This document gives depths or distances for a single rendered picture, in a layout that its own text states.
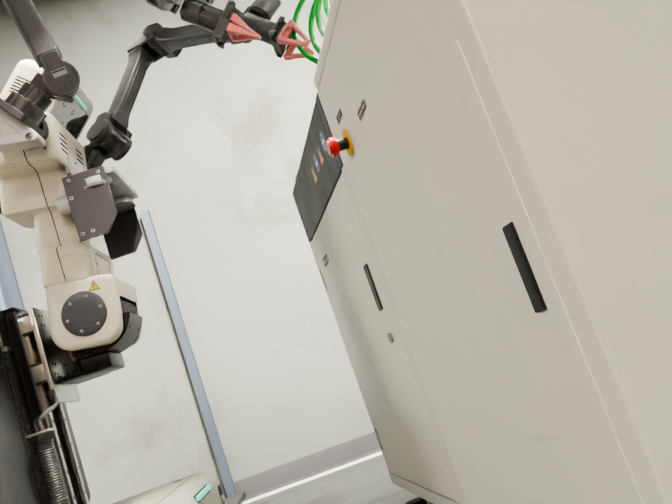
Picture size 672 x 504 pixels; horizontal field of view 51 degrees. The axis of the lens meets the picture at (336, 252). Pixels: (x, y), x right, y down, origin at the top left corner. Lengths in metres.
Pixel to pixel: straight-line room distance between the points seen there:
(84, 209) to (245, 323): 1.94
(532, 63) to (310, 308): 2.90
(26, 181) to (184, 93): 2.14
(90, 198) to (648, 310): 1.32
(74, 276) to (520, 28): 1.24
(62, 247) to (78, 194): 0.13
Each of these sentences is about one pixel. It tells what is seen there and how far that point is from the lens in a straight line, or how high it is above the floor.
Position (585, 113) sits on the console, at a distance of 0.77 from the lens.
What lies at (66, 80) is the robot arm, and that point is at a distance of 1.73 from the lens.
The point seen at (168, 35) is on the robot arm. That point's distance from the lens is 2.27.
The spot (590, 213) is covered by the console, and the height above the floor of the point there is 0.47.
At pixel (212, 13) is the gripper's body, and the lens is 1.80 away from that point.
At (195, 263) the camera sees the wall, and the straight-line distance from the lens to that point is 3.65.
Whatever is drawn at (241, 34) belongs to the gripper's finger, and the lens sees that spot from 1.81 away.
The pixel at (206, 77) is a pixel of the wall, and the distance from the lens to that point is 3.93.
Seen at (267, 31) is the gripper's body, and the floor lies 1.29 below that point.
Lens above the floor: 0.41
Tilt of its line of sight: 9 degrees up
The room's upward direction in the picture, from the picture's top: 19 degrees counter-clockwise
